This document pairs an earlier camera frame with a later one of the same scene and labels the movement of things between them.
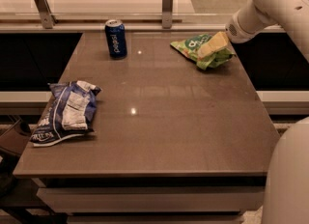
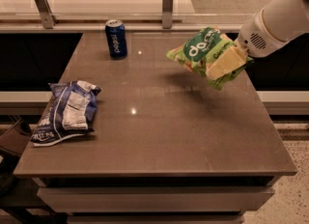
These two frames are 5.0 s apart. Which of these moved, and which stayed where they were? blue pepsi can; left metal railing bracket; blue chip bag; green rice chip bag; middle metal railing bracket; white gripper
Moved: green rice chip bag; white gripper
Stayed: middle metal railing bracket; blue pepsi can; left metal railing bracket; blue chip bag
